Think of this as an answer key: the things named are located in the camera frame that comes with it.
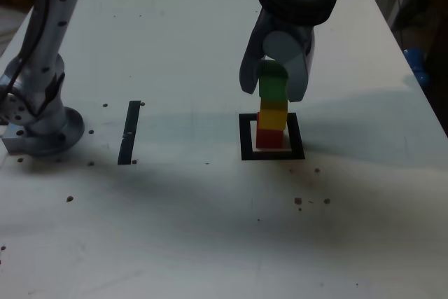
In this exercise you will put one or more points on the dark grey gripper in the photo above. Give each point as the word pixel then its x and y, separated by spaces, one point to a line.
pixel 297 29

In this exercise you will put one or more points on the green cube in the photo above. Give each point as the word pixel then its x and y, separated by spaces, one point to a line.
pixel 271 87

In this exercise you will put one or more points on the yellow cube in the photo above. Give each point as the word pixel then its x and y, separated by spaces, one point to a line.
pixel 273 120

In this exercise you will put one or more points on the red cube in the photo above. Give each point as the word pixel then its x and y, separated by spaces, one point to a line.
pixel 267 139

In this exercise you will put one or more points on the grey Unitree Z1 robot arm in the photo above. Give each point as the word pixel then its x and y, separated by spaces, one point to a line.
pixel 35 78

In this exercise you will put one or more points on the black tape square outline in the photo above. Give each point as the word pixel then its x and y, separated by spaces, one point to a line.
pixel 273 156

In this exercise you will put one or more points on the blue plastic object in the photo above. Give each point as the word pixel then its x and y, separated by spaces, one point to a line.
pixel 414 57

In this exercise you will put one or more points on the black tape strip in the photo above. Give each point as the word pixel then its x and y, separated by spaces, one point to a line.
pixel 127 138

